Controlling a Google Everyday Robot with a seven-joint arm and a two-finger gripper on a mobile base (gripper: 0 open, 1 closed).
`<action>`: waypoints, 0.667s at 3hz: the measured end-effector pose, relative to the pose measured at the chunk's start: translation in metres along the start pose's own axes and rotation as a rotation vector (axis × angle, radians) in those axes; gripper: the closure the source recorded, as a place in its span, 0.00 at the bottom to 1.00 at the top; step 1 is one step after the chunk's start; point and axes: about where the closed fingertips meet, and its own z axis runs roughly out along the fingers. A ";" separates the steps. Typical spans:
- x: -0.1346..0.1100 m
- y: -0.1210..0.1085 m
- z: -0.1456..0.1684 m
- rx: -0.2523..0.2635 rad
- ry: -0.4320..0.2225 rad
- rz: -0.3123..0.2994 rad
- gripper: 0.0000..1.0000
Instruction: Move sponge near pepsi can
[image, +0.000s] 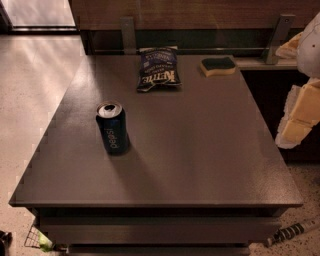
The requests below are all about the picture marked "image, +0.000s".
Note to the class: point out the metal bracket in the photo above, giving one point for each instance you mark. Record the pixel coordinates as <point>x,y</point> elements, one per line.
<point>128,35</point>
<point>279,34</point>

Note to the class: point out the blue Kettle chips bag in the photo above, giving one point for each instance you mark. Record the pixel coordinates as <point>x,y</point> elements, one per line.
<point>158,69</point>

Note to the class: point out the right metal bracket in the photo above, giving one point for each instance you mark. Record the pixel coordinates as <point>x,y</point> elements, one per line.
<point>279,34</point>

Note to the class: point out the left metal bracket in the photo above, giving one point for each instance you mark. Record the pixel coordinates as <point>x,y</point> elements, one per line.
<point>128,35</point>

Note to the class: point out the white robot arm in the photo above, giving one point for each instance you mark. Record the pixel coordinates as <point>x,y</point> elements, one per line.
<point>308,52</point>

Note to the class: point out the wire basket with green item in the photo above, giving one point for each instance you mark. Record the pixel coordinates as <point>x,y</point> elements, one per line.
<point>37,240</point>

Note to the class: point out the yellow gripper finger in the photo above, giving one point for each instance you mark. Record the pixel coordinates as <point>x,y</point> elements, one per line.
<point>288,50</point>
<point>305,113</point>

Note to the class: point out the horizontal metal rail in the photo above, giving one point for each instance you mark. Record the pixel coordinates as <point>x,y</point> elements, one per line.
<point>232,51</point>

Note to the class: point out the yellow sponge with dark top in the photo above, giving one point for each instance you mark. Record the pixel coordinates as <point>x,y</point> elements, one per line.
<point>217,66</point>

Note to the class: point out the blue pepsi can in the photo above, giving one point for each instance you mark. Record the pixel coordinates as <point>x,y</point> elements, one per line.
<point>111,120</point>

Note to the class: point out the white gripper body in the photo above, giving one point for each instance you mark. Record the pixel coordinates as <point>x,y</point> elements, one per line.
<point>310,53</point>

